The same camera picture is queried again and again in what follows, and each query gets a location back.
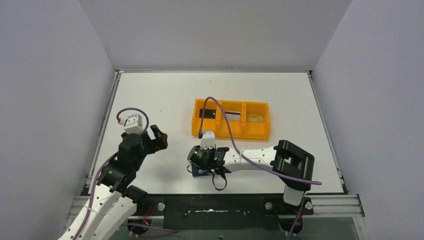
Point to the black VIP credit card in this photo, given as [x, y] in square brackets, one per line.
[207, 113]

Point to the gold credit card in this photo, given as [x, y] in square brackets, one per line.
[253, 117]

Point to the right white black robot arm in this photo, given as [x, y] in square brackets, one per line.
[292, 164]

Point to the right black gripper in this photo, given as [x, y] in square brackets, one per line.
[214, 149]

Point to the aluminium frame rail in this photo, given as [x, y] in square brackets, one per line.
[337, 206]

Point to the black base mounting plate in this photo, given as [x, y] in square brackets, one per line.
[222, 211]

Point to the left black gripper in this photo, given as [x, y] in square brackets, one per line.
[148, 141]

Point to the orange three-compartment tray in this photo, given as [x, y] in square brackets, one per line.
[245, 119]

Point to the silver grey credit card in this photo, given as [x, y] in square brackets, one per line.
[233, 116]

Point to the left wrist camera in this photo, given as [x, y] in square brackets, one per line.
[134, 124]

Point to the blue leather card holder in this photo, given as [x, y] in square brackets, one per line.
[196, 172]

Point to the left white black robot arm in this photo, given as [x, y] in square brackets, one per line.
[113, 199]

